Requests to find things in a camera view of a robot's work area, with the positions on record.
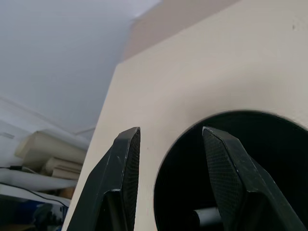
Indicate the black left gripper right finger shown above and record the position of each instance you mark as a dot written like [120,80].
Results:
[231,168]

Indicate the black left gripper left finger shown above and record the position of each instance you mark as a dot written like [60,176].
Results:
[113,168]

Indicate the stack of beige foam boards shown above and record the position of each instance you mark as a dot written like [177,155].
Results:
[53,154]

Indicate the long white board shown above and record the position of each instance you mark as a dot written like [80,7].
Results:
[36,179]

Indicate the beige panel with round hole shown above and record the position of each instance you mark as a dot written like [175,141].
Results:
[192,84]

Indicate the dark blue glossy box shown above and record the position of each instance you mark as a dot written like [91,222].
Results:
[26,214]

